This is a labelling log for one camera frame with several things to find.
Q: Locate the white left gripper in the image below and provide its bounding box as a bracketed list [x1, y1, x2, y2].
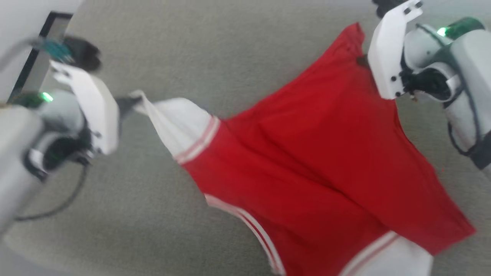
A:
[50, 61, 143, 156]

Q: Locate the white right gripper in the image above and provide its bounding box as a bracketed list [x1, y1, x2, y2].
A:
[356, 0, 424, 100]

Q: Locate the red and white jersey garment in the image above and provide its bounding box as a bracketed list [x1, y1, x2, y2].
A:
[130, 22, 476, 276]

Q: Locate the grey fabric sofa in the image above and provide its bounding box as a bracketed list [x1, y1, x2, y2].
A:
[0, 0, 491, 276]

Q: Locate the black frame strip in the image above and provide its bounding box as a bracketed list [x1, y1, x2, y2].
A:
[8, 11, 73, 102]

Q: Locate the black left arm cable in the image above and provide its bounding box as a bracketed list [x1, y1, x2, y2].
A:
[15, 163, 88, 222]

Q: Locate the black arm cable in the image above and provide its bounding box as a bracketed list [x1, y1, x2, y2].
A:
[447, 69, 482, 158]
[15, 163, 88, 222]

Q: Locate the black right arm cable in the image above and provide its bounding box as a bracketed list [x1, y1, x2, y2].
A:
[447, 69, 482, 158]

